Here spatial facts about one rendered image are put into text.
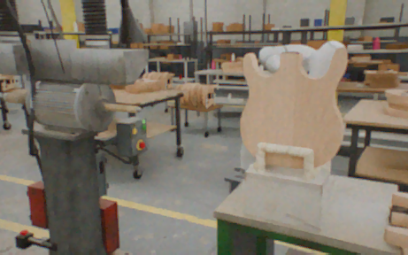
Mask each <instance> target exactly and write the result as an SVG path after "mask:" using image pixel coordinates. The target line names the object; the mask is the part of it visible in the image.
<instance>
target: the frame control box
mask: <svg viewBox="0 0 408 255"><path fill-rule="evenodd" d="M143 119H144V118H137V117H132V118H130V119H125V120H122V121H118V122H116V128H117V137H118V155H119V156H118V155H116V154H114V153H112V152H111V151H108V150H106V148H103V147H97V148H96V154H98V153H99V151H98V150H102V151H106V152H107V153H109V154H111V155H112V156H114V158H117V159H119V160H121V161H123V162H124V163H127V164H131V163H132V162H133V160H132V157H133V156H136V155H139V154H140V153H142V152H145V151H146V150H148V139H147V127H146V119H145V124H143V123H142V120H143ZM133 123H135V124H136V127H132V125H133ZM144 125H145V127H146V128H145V130H143V129H142V127H143V126H144ZM135 128H136V129H137V132H136V134H134V129H135ZM141 142H145V148H144V149H141V147H140V143H141ZM120 156H123V157H128V158H129V161H127V160H124V159H123V158H121V157H120Z"/></svg>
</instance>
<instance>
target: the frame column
mask: <svg viewBox="0 0 408 255"><path fill-rule="evenodd" d="M95 136H96V135H92V136H90V137H86V138H84V139H82V140H78V141H76V142H73V141H68V140H59V139H54V138H50V137H40V136H36V135H33V137H34V138H35V139H36V141H37V142H38V143H39V146H40V147H39V152H40V157H41V161H42V178H43V182H44V193H45V198H46V209H47V214H48V225H49V231H50V232H49V236H50V241H51V242H52V243H55V244H56V245H57V246H58V248H57V251H52V250H50V251H51V254H50V255H107V253H106V250H105V248H104V243H103V238H102V223H101V215H100V211H101V208H100V201H99V194H98V192H99V186H98V179H97V171H96V165H97V163H96V150H95Z"/></svg>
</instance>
